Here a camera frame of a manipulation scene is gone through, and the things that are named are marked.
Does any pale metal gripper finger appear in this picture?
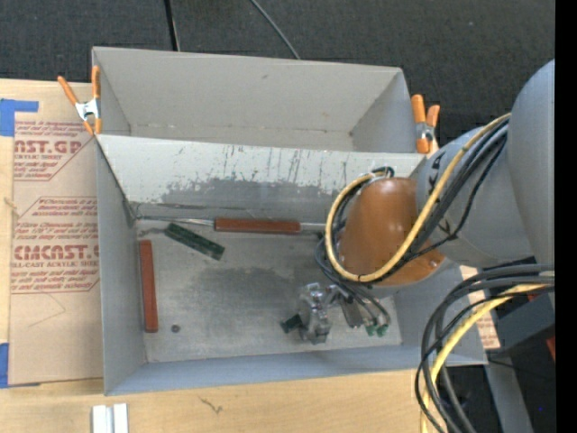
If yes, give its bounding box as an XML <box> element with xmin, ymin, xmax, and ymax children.
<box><xmin>297</xmin><ymin>303</ymin><xmax>316</xmax><ymax>340</ymax></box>
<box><xmin>314</xmin><ymin>303</ymin><xmax>332</xmax><ymax>345</ymax></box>

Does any small dark green block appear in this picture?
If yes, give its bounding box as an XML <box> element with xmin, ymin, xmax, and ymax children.
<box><xmin>279</xmin><ymin>314</ymin><xmax>304</xmax><ymax>335</ymax></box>

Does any grey metal bin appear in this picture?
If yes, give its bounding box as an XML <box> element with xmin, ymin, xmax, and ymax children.
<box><xmin>91</xmin><ymin>46</ymin><xmax>489</xmax><ymax>397</ymax></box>

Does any red-brown flat block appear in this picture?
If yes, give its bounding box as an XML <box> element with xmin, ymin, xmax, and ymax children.
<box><xmin>138</xmin><ymin>239</ymin><xmax>160</xmax><ymax>334</ymax></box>
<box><xmin>214</xmin><ymin>216</ymin><xmax>302</xmax><ymax>235</ymax></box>

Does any dark green flat block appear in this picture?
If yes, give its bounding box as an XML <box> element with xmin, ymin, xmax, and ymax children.
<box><xmin>163</xmin><ymin>222</ymin><xmax>226</xmax><ymax>262</ymax></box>

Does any brown cardboard board red print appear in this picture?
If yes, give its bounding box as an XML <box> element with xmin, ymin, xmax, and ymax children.
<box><xmin>0</xmin><ymin>78</ymin><xmax>502</xmax><ymax>388</ymax></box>

